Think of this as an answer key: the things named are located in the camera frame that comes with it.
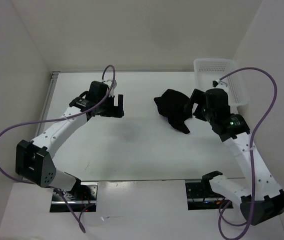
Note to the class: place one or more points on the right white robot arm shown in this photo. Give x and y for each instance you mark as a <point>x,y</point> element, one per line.
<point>263,199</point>

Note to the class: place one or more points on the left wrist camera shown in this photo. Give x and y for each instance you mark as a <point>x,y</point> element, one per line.
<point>111,84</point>

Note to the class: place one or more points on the white perforated plastic basket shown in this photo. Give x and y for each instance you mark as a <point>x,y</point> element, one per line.
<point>210,69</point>

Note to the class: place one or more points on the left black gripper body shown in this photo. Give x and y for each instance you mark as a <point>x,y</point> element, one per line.
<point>107,108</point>

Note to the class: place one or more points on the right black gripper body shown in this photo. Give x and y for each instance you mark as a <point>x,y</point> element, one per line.
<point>202,112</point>

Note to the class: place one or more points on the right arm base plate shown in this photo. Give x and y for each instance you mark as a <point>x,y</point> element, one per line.
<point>198,199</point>

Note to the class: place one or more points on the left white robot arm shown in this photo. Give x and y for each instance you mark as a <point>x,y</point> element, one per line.
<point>34,159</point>

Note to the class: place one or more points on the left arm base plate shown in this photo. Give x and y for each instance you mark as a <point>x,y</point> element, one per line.
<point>86,201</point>

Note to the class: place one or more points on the black skirt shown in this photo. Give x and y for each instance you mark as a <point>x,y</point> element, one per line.
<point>171,105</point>

